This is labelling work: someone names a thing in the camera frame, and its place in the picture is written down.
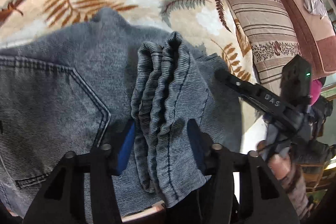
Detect striped floral pillow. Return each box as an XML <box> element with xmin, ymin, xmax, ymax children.
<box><xmin>209</xmin><ymin>0</ymin><xmax>302</xmax><ymax>85</ymax></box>

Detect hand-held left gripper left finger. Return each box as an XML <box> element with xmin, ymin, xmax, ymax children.
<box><xmin>22</xmin><ymin>120</ymin><xmax>136</xmax><ymax>224</ymax></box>

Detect grey denim pants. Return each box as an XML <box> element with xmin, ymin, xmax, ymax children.
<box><xmin>0</xmin><ymin>7</ymin><xmax>243</xmax><ymax>216</ymax></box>

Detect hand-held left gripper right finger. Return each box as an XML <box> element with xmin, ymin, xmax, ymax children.
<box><xmin>188</xmin><ymin>120</ymin><xmax>300</xmax><ymax>224</ymax></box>

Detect person's right hand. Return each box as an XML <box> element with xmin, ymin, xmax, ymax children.
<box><xmin>256</xmin><ymin>140</ymin><xmax>292</xmax><ymax>180</ymax></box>

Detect pink object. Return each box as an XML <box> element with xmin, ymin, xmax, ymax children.
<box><xmin>310</xmin><ymin>79</ymin><xmax>324</xmax><ymax>107</ymax></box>

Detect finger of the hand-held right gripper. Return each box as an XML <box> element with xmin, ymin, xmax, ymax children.
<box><xmin>215</xmin><ymin>69</ymin><xmax>292</xmax><ymax>125</ymax></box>

